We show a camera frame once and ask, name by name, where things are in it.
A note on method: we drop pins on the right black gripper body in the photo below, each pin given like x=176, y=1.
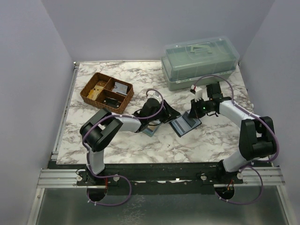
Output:
x=204, y=107

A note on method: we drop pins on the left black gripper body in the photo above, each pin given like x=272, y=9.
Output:
x=162, y=115

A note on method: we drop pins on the black leather card holder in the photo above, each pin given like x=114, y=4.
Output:
x=184, y=124

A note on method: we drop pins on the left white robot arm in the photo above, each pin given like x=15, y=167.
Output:
x=99, y=130

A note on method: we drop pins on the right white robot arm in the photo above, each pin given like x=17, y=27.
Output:
x=256, y=138

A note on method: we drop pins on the gold cards in basket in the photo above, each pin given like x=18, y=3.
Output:
x=94, y=93

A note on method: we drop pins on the green plastic storage box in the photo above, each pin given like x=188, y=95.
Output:
x=184, y=63

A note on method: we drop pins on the black item in basket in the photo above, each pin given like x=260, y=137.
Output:
x=111, y=102

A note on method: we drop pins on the brown woven divided basket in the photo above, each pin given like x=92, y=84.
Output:
x=108, y=83

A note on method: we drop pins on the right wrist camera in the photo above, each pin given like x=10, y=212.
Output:
x=197, y=91

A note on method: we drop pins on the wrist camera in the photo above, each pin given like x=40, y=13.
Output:
x=197, y=91
x=156, y=96

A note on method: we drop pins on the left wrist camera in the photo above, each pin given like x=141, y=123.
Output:
x=156, y=96

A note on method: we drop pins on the black metal base rail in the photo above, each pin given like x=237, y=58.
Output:
x=142, y=179

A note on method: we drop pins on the aluminium frame rail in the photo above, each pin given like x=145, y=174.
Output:
x=55, y=151

